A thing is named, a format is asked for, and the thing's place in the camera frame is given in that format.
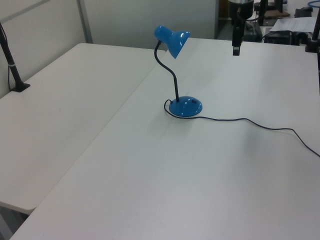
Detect black camera stand pole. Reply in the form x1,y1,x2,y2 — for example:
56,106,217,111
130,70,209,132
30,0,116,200
304,17,320,54

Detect black camera stand with clamp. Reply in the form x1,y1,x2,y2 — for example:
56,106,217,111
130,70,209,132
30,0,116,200
0,21,31,93

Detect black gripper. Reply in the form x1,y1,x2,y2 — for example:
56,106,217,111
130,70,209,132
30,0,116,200
228,0,255,57

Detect black lamp power cable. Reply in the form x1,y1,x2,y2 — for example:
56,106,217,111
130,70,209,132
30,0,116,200
163,99,320,158

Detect grey partition frame post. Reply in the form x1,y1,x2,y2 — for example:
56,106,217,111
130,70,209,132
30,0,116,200
76,0,94,45

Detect black box under papers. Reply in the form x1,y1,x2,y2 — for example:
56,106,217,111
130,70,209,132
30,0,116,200
263,30,292,46

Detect white paper sheets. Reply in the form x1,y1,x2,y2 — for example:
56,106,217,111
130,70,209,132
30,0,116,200
269,16,317,33

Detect blue gooseneck desk lamp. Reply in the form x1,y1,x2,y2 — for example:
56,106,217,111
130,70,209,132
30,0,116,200
153,24,204,118

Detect black thin background pole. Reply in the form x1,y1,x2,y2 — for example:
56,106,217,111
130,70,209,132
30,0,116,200
258,0,269,26

